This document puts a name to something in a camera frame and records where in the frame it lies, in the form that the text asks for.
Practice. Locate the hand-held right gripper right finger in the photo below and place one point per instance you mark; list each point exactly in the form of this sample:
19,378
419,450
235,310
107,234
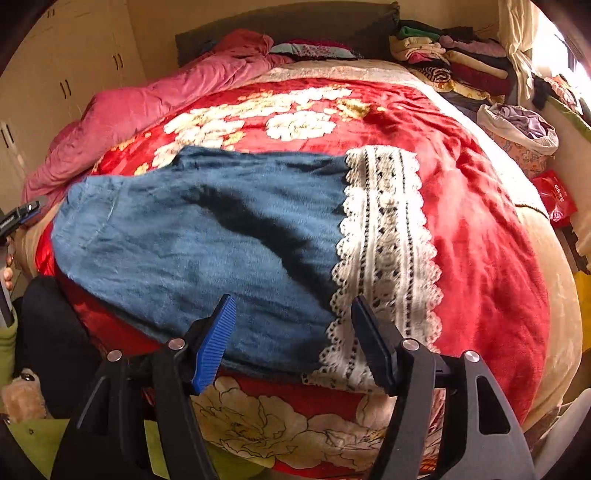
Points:
369,337

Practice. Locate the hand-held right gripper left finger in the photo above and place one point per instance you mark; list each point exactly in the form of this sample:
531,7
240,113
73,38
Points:
217,339

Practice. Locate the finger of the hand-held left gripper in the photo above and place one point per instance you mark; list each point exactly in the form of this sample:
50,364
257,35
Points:
18,216

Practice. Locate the person's left forearm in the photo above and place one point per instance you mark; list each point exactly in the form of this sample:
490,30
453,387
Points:
7,350

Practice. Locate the person's left hand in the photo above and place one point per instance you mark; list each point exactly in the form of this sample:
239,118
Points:
8,275

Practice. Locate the black clothing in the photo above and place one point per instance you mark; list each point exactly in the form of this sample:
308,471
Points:
51,341

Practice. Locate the beige plush item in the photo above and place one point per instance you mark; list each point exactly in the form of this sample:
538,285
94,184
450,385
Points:
23,397

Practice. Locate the lime green cloth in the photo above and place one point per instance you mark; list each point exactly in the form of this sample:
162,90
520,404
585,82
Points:
41,443

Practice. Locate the red floral blanket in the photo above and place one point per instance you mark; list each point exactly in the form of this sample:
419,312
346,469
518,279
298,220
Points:
485,240

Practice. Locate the beige wardrobe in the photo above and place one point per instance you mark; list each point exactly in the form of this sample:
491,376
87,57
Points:
60,69

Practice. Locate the pink quilt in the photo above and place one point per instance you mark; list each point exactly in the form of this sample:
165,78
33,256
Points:
138,106

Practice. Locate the red plastic bag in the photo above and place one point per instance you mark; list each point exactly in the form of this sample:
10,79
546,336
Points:
554,194

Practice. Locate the floral bag of purple clothes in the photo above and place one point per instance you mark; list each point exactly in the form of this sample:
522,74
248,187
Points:
521,129

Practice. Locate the pile of folded clothes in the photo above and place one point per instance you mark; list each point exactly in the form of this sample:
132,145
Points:
461,60

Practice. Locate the patterned pillow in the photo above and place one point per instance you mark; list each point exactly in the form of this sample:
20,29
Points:
314,50

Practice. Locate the dark bed headboard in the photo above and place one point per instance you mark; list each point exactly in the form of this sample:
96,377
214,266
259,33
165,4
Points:
286,25

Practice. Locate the cream curtain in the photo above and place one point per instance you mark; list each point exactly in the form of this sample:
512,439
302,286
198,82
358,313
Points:
519,41

